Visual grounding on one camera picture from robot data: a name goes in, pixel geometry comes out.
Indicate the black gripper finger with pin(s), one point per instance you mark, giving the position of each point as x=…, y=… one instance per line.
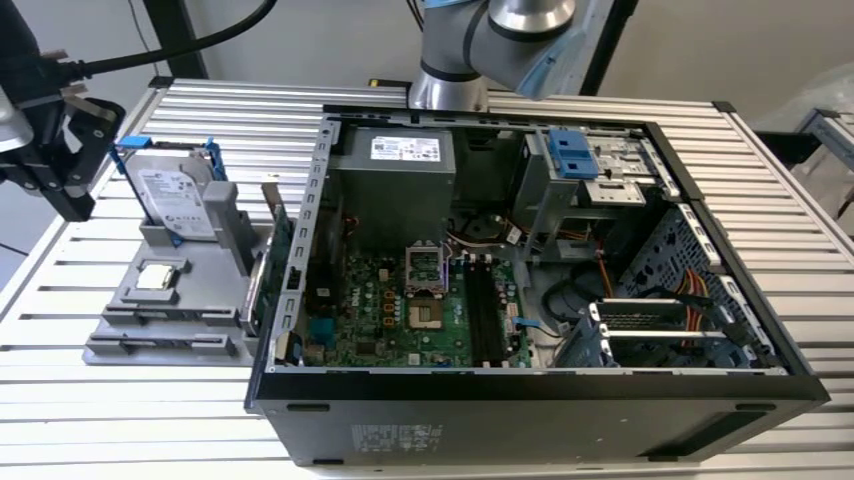
x=14, y=125
x=101, y=130

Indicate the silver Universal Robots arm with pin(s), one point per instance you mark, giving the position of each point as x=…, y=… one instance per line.
x=514, y=40

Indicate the black RAM slot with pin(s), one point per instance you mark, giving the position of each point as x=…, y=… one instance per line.
x=477, y=310
x=496, y=310

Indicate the hard disk in blue carrier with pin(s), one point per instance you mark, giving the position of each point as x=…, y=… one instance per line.
x=170, y=195

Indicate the silver CPU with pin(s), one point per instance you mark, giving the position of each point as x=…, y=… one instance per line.
x=154, y=277

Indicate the grey parts rack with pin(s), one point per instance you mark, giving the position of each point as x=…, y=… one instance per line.
x=201, y=280

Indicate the green graphics card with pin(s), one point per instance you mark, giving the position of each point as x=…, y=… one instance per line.
x=284, y=235

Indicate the yellow black plug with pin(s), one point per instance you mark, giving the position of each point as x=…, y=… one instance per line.
x=377, y=82

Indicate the grey power supply unit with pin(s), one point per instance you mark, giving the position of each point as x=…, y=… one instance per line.
x=394, y=200

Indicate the blue expansion slot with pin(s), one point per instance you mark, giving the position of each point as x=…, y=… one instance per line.
x=322, y=332

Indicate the green motherboard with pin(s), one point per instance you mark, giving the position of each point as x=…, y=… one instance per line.
x=374, y=325

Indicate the thin locking lever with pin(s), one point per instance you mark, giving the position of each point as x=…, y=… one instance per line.
x=445, y=275

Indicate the black cooler fan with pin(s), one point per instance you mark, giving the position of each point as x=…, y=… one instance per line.
x=481, y=227

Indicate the CPU socket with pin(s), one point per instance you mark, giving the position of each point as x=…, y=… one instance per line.
x=428, y=314

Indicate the blue plastic drive latch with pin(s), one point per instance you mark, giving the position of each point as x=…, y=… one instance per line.
x=572, y=150

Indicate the silver drive bay cage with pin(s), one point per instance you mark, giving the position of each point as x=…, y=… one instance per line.
x=614, y=192

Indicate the black open PC case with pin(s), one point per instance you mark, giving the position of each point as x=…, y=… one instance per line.
x=468, y=430

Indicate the perforated metal disk bay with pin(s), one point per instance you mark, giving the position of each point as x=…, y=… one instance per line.
x=641, y=320

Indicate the clear plastic wrap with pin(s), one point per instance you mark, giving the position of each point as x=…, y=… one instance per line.
x=821, y=90

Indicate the black frame post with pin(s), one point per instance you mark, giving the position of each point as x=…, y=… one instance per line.
x=177, y=25
x=610, y=50

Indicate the aluminium frame shelf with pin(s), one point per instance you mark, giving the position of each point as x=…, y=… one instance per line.
x=831, y=122

